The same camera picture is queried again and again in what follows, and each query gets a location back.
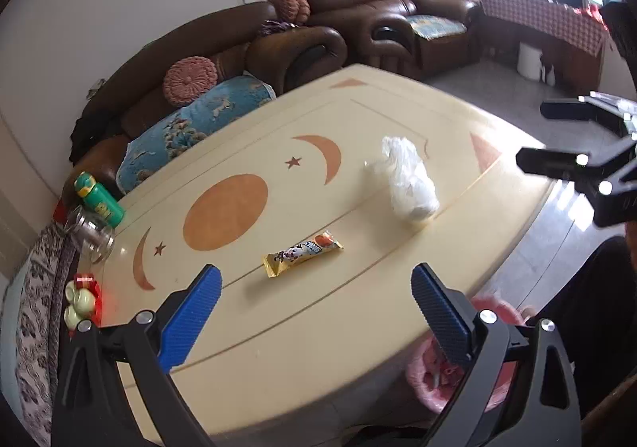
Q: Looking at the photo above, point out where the white bucket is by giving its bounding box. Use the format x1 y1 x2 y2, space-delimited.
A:
518 41 543 78

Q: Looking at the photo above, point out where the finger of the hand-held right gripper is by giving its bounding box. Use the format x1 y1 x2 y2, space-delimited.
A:
541 96 637 134
516 141 637 202

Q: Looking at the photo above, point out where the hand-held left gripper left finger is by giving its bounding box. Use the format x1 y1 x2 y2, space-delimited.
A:
51 264 223 447

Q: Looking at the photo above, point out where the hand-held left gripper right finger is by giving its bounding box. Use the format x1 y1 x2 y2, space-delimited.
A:
410 262 583 447

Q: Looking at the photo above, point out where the dark cloth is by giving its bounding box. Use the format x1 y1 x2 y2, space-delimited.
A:
70 79 165 164

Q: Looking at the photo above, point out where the table with checked cloth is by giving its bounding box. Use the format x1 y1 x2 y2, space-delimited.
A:
478 0 610 60

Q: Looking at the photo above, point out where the clear glass jar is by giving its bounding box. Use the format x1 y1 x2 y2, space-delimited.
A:
64 205 116 264

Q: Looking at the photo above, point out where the trash bin with pink bag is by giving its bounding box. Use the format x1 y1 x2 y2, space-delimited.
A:
404 295 535 413

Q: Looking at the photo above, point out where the black white patterned cloth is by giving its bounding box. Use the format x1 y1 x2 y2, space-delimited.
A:
0 221 80 447

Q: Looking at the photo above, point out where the cream wooden coffee table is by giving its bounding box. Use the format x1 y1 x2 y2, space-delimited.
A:
97 63 558 433

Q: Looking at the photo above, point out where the long brown leather sofa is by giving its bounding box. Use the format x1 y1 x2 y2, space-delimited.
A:
70 2 349 199

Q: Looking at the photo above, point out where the green drinking bottle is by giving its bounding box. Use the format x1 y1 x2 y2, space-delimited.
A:
74 172 125 229

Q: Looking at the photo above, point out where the purple tasselled cloth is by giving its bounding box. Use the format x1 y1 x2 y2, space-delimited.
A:
257 19 294 37

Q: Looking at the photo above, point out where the patterned armchair seat mat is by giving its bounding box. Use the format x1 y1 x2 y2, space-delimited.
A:
405 14 469 41

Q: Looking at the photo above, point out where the yellow snack wrapper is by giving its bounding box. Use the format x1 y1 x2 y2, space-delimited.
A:
263 230 345 280

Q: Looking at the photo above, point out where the blue patterned pillow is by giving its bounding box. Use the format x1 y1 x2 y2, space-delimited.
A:
117 76 277 194

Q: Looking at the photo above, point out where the round pink cushion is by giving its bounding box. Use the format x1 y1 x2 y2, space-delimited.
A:
163 56 218 107
268 0 312 26

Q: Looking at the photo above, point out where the person's dark trouser leg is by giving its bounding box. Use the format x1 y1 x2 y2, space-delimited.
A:
537 235 637 420

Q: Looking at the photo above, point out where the clear plastic bag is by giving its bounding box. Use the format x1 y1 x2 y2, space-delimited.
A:
363 135 441 221

